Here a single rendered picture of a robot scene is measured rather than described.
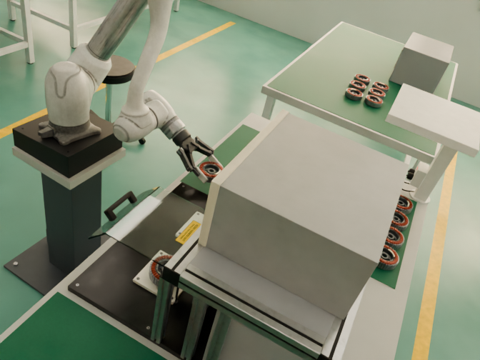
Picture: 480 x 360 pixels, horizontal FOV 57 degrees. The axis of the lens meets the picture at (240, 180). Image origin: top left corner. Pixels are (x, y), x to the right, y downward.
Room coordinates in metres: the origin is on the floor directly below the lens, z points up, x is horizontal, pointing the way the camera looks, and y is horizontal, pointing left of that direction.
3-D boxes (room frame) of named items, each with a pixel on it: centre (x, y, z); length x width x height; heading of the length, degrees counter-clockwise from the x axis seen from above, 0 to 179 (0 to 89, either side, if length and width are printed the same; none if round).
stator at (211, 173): (1.43, 0.12, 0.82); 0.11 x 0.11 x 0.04
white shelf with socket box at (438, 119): (1.70, -0.71, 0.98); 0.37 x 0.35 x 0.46; 163
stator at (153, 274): (0.90, 0.15, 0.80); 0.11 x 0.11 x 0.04
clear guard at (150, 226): (0.84, 0.16, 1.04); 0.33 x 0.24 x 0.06; 73
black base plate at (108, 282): (1.01, 0.10, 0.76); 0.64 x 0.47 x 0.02; 163
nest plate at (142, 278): (0.90, 0.15, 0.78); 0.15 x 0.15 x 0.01; 73
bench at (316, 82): (3.22, -0.78, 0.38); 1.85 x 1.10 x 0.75; 163
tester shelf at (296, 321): (0.92, -0.19, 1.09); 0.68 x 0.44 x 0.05; 163
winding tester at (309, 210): (0.90, -0.19, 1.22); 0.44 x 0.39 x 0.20; 163
